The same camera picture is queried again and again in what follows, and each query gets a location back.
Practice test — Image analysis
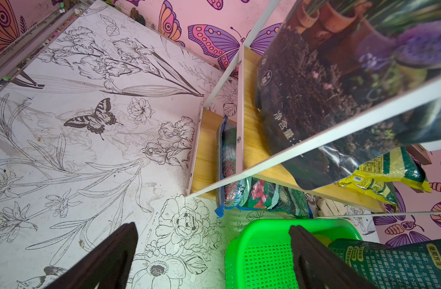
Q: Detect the dark brown wooden stand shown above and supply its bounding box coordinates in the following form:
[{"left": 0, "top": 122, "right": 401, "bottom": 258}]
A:
[{"left": 406, "top": 144, "right": 432, "bottom": 165}]

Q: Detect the floral bag on lower shelf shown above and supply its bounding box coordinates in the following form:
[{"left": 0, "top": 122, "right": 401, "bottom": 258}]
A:
[{"left": 215, "top": 116, "right": 313, "bottom": 219}]

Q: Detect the green plastic mesh basket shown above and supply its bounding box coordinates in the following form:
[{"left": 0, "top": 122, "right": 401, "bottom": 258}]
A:
[{"left": 225, "top": 219, "right": 362, "bottom": 289}]

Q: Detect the yellow green small bag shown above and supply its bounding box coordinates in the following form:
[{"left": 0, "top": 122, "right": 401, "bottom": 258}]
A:
[
  {"left": 337, "top": 175, "right": 397, "bottom": 205},
  {"left": 354, "top": 147, "right": 432, "bottom": 193}
]

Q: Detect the dark green fertilizer bag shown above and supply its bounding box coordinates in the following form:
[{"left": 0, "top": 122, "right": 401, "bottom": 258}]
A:
[
  {"left": 255, "top": 1, "right": 441, "bottom": 190},
  {"left": 328, "top": 239, "right": 441, "bottom": 289}
]

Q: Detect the beige work glove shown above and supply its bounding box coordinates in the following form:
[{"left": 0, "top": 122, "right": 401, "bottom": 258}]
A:
[{"left": 317, "top": 198, "right": 347, "bottom": 217}]

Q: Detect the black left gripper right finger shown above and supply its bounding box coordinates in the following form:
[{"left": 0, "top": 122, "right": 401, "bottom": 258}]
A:
[{"left": 289, "top": 226, "right": 375, "bottom": 289}]

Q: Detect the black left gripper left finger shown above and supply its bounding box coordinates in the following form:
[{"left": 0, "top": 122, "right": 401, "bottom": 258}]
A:
[{"left": 47, "top": 222, "right": 138, "bottom": 289}]

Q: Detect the white frame wooden shelf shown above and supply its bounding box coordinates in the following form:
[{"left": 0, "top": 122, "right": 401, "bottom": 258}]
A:
[{"left": 185, "top": 0, "right": 441, "bottom": 219}]

